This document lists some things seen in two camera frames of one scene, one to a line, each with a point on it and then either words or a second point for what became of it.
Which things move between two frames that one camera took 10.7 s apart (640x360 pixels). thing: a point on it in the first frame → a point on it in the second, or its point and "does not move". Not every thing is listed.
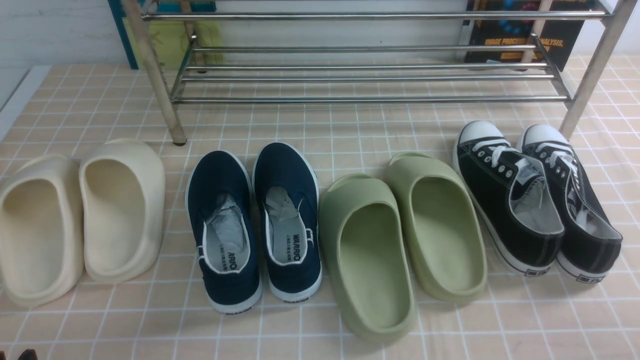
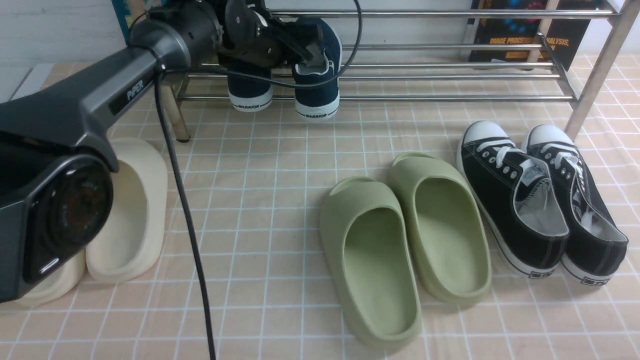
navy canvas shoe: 287,194 → 321,101
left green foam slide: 369,257 does not move
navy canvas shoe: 220,198 → 249,95
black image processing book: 518,31 does not move
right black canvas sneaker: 593,238 does not move
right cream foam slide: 123,191 does not move
